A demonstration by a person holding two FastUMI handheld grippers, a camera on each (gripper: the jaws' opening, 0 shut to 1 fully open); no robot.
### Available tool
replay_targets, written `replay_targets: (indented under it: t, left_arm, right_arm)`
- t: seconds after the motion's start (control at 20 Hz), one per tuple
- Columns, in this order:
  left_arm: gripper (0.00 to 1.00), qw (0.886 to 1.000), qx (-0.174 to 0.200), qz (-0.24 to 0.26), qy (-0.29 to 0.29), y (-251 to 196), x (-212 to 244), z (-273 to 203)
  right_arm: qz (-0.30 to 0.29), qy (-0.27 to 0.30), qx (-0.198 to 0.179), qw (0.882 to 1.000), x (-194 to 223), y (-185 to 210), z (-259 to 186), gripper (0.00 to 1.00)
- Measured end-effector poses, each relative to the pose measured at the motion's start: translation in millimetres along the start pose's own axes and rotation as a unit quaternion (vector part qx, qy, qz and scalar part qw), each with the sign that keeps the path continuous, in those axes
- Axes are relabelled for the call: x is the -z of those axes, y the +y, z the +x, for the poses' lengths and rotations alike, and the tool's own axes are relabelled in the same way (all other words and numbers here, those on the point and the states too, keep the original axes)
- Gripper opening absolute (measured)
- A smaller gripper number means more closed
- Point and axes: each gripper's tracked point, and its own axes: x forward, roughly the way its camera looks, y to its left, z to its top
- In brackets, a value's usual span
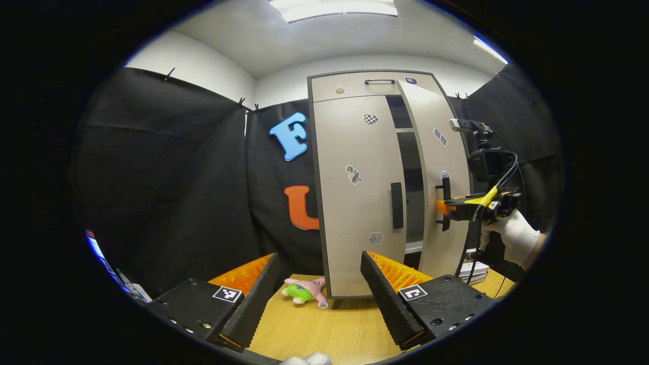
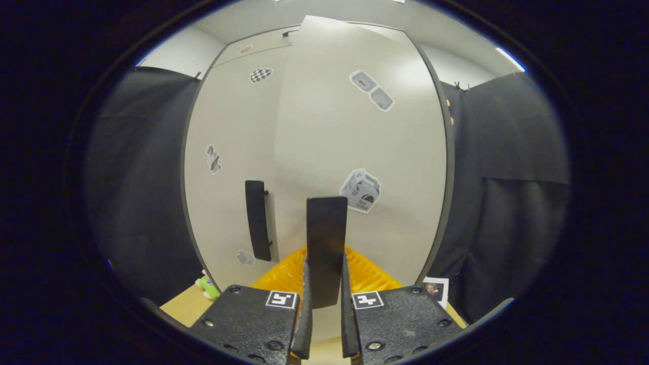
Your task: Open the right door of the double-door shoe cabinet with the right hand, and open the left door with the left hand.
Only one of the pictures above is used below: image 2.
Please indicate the beige double-door shoe cabinet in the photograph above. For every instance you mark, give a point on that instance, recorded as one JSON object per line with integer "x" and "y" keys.
{"x": 450, "y": 152}

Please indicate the pink and green plush toy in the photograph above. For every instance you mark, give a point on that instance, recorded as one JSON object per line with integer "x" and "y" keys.
{"x": 208, "y": 286}

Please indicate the black backdrop cloth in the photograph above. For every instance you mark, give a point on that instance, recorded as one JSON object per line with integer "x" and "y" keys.
{"x": 507, "y": 203}

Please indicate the beige cabinet drawer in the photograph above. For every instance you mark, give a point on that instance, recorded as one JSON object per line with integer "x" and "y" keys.
{"x": 263, "y": 46}

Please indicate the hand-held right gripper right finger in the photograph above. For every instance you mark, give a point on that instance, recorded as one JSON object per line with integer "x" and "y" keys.
{"x": 405, "y": 319}

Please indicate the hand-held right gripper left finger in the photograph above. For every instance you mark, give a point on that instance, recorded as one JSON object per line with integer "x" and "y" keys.
{"x": 243, "y": 319}

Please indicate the beige shoe cabinet door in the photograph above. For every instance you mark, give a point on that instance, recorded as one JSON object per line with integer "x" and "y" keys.
{"x": 233, "y": 126}
{"x": 355, "y": 142}

